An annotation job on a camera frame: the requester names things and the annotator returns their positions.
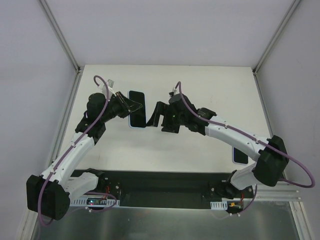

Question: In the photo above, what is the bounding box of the phone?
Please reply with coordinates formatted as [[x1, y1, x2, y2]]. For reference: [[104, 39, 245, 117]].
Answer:
[[232, 148, 249, 165], [128, 90, 146, 129]]

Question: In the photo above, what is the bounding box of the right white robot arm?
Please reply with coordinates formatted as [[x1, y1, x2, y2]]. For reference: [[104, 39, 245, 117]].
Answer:
[[146, 94, 289, 199]]

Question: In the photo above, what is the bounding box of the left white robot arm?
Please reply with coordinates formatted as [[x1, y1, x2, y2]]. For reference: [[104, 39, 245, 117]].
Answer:
[[26, 91, 143, 220]]

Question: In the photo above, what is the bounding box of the phone in purple case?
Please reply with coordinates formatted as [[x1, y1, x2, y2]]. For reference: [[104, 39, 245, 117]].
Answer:
[[232, 148, 249, 165]]

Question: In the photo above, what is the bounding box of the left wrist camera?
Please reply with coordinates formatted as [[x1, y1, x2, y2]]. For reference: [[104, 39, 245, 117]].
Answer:
[[99, 79, 115, 96]]

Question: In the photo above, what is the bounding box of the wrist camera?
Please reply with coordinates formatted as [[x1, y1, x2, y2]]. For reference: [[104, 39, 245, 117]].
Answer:
[[99, 79, 115, 96], [169, 86, 178, 98]]

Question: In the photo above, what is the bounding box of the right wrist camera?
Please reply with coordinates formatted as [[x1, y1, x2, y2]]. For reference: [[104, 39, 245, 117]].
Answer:
[[169, 86, 178, 98]]

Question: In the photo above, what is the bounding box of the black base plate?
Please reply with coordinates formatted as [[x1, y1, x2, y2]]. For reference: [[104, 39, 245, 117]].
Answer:
[[67, 168, 258, 208]]

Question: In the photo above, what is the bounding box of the left white cable duct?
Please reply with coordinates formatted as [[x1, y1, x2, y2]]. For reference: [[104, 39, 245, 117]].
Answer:
[[70, 196, 120, 208]]

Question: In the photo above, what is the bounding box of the white cable duct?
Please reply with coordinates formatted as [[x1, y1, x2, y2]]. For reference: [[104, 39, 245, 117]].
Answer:
[[210, 201, 228, 211], [70, 196, 120, 208]]

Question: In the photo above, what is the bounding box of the right white cable duct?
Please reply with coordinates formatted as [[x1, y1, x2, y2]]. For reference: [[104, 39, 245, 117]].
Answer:
[[210, 201, 228, 211]]

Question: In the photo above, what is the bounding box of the left aluminium frame post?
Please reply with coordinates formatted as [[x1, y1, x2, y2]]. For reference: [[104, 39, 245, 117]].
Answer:
[[37, 0, 81, 74]]

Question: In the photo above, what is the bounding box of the aluminium frame post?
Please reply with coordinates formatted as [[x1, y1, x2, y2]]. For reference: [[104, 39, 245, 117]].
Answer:
[[252, 0, 303, 76], [37, 0, 81, 74]]

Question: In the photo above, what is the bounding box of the aluminium front rail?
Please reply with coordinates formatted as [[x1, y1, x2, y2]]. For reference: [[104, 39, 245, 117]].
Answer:
[[255, 181, 302, 202]]

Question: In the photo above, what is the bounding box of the right aluminium frame post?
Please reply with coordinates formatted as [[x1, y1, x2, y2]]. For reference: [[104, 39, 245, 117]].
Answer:
[[252, 0, 303, 76]]

